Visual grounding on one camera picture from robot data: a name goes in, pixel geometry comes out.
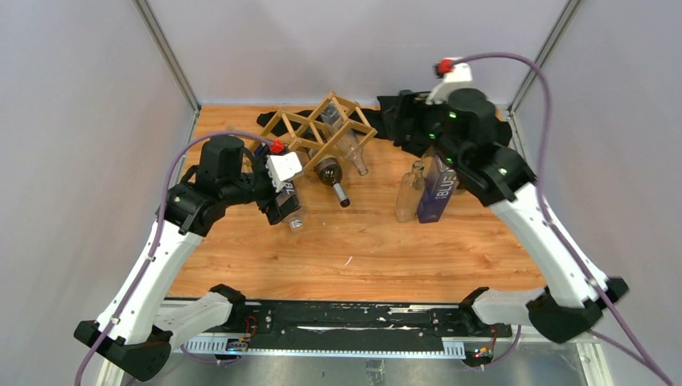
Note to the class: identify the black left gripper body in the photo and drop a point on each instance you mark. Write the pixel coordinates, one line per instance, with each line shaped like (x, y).
(264, 192)

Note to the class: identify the small clear glass bottle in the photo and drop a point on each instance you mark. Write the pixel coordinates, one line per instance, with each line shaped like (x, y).
(349, 142)

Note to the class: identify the wooden lattice wine rack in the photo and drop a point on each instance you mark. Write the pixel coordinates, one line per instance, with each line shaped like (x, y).
(308, 132)

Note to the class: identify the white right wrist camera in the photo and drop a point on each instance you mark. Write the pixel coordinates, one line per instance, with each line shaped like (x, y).
(452, 75)

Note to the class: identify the black cloth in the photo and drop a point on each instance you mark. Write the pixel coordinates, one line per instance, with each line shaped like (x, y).
(381, 121)

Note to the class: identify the blue labelled clear bottle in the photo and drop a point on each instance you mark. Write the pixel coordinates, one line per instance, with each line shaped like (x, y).
(293, 220)

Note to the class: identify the dark brown wine bottle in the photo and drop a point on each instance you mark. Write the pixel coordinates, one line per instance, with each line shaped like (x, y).
(330, 173)

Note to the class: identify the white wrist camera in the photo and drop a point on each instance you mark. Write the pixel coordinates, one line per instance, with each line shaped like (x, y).
(452, 75)
(283, 168)

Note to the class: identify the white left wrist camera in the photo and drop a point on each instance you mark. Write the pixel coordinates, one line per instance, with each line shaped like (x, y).
(283, 168)

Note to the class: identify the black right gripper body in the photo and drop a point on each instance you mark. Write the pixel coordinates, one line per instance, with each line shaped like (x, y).
(426, 117)

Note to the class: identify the clear bottle with black label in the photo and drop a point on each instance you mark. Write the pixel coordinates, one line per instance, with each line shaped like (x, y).
(427, 159)

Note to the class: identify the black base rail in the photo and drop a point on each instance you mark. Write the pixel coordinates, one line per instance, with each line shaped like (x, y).
(374, 330)

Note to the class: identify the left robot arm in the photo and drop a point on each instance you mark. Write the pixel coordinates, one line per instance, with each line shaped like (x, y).
(131, 333)

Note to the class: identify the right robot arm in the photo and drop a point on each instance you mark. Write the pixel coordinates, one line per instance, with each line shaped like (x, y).
(466, 134)

